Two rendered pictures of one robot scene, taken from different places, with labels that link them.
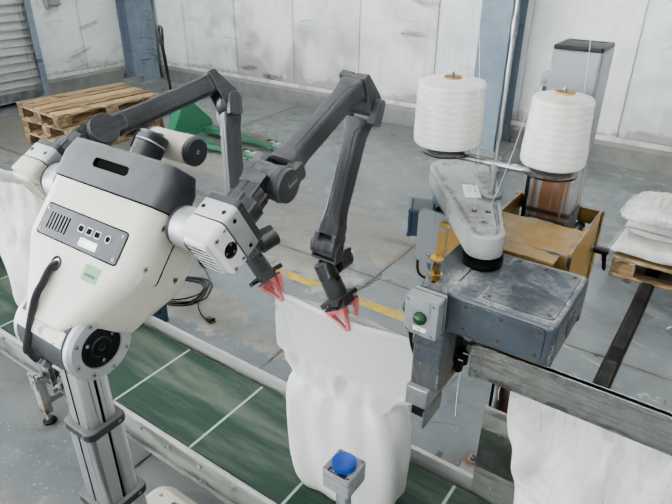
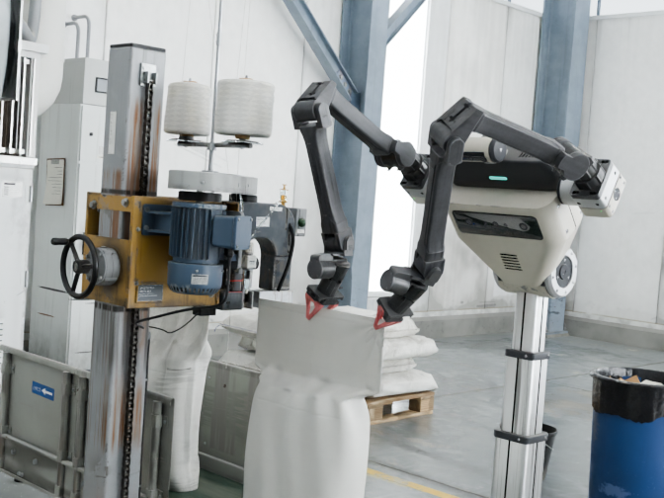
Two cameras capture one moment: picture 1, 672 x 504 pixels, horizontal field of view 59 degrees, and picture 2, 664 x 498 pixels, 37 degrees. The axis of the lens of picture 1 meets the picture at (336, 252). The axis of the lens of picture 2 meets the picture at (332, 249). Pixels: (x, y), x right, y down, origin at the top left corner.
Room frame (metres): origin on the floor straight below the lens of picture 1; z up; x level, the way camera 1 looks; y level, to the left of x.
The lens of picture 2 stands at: (4.20, 0.46, 1.38)
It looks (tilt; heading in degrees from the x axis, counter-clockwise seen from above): 3 degrees down; 189
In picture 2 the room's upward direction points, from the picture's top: 4 degrees clockwise
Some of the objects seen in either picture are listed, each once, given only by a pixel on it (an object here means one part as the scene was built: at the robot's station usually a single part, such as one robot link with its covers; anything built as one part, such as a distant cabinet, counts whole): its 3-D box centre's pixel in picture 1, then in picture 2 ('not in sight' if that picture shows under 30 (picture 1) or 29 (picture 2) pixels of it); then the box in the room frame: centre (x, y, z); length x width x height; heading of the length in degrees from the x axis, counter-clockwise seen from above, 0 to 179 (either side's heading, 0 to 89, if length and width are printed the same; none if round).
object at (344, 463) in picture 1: (344, 464); not in sight; (1.02, -0.02, 0.84); 0.06 x 0.06 x 0.02
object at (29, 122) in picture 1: (95, 116); not in sight; (6.42, 2.66, 0.22); 1.21 x 0.84 x 0.14; 145
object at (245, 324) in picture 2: not in sight; (277, 323); (-1.92, -0.85, 0.56); 0.66 x 0.43 x 0.15; 143
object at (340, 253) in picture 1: (333, 253); (329, 257); (1.44, 0.01, 1.20); 0.11 x 0.09 x 0.12; 147
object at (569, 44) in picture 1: (584, 45); (137, 48); (1.46, -0.58, 1.76); 0.12 x 0.11 x 0.01; 145
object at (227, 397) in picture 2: not in sight; (200, 411); (0.61, -0.58, 0.53); 1.05 x 0.02 x 0.41; 55
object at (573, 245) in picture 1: (531, 271); (152, 249); (1.38, -0.53, 1.18); 0.34 x 0.25 x 0.31; 145
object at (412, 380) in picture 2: not in sight; (384, 381); (-2.21, -0.17, 0.20); 0.67 x 0.43 x 0.15; 145
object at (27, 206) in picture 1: (29, 246); not in sight; (2.34, 1.38, 0.74); 0.47 x 0.22 x 0.72; 53
